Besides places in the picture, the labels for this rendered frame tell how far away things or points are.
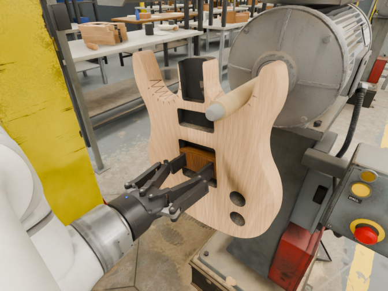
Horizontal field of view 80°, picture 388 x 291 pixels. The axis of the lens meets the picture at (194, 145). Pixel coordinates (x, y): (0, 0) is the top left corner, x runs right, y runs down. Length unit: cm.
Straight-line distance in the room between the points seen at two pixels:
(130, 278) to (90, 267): 125
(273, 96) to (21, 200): 34
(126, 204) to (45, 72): 84
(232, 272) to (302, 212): 49
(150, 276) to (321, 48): 142
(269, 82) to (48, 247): 36
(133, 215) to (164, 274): 121
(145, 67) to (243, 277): 102
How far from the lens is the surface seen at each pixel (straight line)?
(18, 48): 110
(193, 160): 52
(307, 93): 53
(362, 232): 62
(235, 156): 44
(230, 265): 127
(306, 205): 93
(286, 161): 80
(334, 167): 68
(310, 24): 51
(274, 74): 36
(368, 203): 60
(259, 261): 122
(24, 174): 30
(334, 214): 64
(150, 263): 162
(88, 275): 37
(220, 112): 34
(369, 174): 55
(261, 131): 40
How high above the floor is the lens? 141
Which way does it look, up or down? 34 degrees down
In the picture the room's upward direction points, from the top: straight up
